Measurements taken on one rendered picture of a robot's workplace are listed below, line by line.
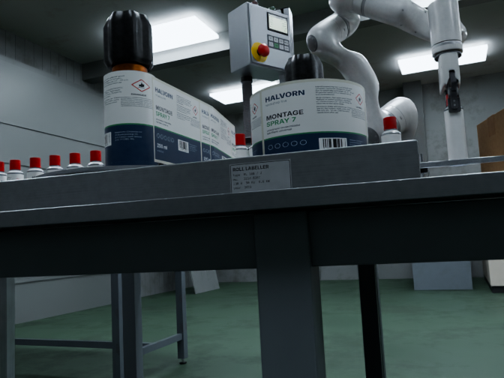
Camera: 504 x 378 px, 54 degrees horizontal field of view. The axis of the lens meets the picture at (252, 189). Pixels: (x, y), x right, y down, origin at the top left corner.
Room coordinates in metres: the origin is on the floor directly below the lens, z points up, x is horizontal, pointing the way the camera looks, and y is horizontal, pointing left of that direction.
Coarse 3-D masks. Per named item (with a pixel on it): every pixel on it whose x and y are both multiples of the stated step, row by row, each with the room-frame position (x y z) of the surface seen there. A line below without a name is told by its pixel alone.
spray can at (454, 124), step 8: (448, 112) 1.37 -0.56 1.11; (456, 112) 1.36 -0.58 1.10; (448, 120) 1.37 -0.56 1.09; (456, 120) 1.36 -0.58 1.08; (448, 128) 1.38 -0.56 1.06; (456, 128) 1.36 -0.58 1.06; (464, 128) 1.37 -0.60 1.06; (448, 136) 1.38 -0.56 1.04; (456, 136) 1.36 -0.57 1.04; (464, 136) 1.37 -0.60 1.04; (448, 144) 1.38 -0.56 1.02; (456, 144) 1.36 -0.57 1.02; (464, 144) 1.36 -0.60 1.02; (448, 152) 1.38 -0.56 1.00; (456, 152) 1.36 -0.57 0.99; (464, 152) 1.36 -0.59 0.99
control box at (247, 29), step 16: (240, 16) 1.41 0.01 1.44; (256, 16) 1.40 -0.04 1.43; (288, 16) 1.48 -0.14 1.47; (240, 32) 1.41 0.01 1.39; (256, 32) 1.40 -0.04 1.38; (272, 32) 1.44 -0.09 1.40; (288, 32) 1.48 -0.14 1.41; (240, 48) 1.42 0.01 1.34; (256, 48) 1.40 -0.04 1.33; (272, 48) 1.44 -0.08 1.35; (240, 64) 1.42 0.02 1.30; (256, 64) 1.40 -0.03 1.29; (272, 64) 1.43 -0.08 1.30; (272, 80) 1.55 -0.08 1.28
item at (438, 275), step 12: (420, 264) 6.92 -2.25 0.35; (432, 264) 6.86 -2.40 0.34; (444, 264) 6.81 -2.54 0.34; (456, 264) 6.75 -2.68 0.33; (468, 264) 6.69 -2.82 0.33; (420, 276) 6.93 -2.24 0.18; (432, 276) 6.87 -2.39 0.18; (444, 276) 6.81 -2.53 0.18; (456, 276) 6.76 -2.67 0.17; (468, 276) 6.70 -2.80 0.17; (420, 288) 6.93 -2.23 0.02; (432, 288) 6.87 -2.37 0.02; (444, 288) 6.82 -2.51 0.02; (456, 288) 6.76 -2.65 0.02; (468, 288) 6.71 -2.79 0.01
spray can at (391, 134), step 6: (384, 120) 1.29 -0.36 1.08; (390, 120) 1.28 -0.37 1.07; (384, 126) 1.29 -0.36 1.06; (390, 126) 1.28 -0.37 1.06; (396, 126) 1.28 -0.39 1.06; (384, 132) 1.29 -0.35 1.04; (390, 132) 1.27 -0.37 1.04; (396, 132) 1.27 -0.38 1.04; (384, 138) 1.28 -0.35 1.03; (390, 138) 1.27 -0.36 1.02; (396, 138) 1.27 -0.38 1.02
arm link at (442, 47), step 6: (444, 42) 1.35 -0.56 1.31; (450, 42) 1.35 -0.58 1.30; (456, 42) 1.35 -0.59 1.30; (432, 48) 1.39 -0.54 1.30; (438, 48) 1.36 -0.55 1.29; (444, 48) 1.35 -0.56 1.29; (450, 48) 1.35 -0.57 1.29; (456, 48) 1.35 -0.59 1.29; (462, 48) 1.36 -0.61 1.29; (432, 54) 1.39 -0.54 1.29; (438, 54) 1.38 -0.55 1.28
